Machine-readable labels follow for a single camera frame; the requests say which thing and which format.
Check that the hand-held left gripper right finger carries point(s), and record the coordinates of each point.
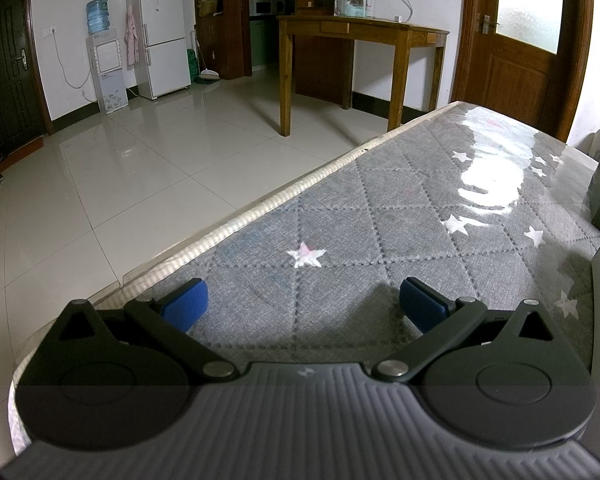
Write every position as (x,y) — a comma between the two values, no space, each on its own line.
(422,305)

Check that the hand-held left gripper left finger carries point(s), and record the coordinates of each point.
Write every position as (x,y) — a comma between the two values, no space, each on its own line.
(186,305)

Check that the grey star-print desktop mat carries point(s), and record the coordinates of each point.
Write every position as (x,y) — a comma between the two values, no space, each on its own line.
(380,210)

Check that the broom with dustpan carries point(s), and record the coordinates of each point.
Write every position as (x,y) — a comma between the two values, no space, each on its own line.
(209,76)

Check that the green net bag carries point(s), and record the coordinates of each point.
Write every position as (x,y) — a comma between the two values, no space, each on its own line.
(192,65)

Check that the white water dispenser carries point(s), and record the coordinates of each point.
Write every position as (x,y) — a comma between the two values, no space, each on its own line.
(107,75)

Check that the wooden door with glass pane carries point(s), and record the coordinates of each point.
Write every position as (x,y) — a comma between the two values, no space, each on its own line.
(490,70)

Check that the dark wooden cabinet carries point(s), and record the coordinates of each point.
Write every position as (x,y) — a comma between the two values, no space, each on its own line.
(230,45)

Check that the white refrigerator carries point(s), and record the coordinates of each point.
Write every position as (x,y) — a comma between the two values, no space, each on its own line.
(162,35)

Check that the wooden side table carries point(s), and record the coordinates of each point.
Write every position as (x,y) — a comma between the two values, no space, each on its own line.
(370,35)

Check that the pink hanging towel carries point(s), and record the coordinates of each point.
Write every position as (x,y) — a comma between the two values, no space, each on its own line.
(131,35)

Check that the dark entrance door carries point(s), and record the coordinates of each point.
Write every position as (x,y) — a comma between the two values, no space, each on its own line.
(5,70)

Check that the blue water bottle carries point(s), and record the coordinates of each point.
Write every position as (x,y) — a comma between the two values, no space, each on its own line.
(98,16)

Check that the slim jar with black lid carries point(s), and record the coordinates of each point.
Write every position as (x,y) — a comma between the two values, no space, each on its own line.
(370,5)

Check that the white microwave oven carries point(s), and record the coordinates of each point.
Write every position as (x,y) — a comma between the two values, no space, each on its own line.
(262,7)

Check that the glass jar with teal contents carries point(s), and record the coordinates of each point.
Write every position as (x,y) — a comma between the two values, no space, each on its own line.
(356,4)

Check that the clear glass jar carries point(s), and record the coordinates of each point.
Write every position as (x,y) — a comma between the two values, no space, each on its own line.
(341,5)

